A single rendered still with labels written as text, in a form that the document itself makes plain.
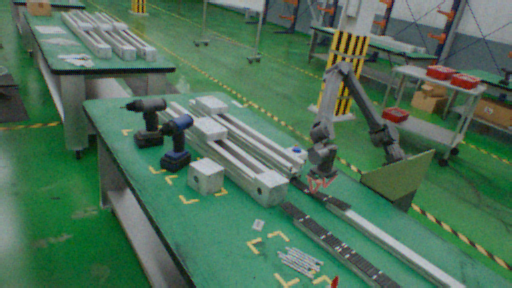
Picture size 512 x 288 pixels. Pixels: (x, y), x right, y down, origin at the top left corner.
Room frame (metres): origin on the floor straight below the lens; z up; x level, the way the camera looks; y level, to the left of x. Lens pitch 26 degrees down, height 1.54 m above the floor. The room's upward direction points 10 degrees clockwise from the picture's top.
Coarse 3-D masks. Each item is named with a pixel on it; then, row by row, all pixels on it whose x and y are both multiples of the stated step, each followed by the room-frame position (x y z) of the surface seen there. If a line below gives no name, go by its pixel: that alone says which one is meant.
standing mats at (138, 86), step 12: (132, 84) 4.31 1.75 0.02; (144, 84) 4.39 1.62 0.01; (168, 84) 4.56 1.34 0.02; (0, 96) 3.24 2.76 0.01; (12, 96) 3.29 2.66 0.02; (0, 108) 2.96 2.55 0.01; (12, 108) 3.01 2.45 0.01; (24, 108) 3.07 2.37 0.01; (0, 120) 2.72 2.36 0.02; (12, 120) 2.77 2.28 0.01; (24, 120) 2.83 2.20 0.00
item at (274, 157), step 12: (192, 108) 1.79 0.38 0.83; (216, 120) 1.63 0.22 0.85; (228, 120) 1.67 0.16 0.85; (228, 132) 1.55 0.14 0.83; (240, 132) 1.50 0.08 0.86; (252, 132) 1.53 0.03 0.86; (240, 144) 1.49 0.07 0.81; (252, 144) 1.42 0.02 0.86; (264, 144) 1.46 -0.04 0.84; (276, 144) 1.44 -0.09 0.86; (252, 156) 1.41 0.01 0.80; (264, 156) 1.36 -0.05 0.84; (276, 156) 1.32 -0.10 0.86; (288, 156) 1.35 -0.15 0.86; (276, 168) 1.30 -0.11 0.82; (288, 168) 1.25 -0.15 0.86; (300, 168) 1.31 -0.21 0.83; (288, 180) 1.26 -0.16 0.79
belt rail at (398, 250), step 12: (348, 216) 1.06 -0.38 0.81; (360, 228) 1.02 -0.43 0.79; (372, 228) 1.00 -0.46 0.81; (384, 240) 0.95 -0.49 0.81; (396, 252) 0.92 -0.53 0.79; (408, 252) 0.91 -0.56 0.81; (408, 264) 0.88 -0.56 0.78; (420, 264) 0.86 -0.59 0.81; (432, 276) 0.82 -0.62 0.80; (444, 276) 0.82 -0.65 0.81
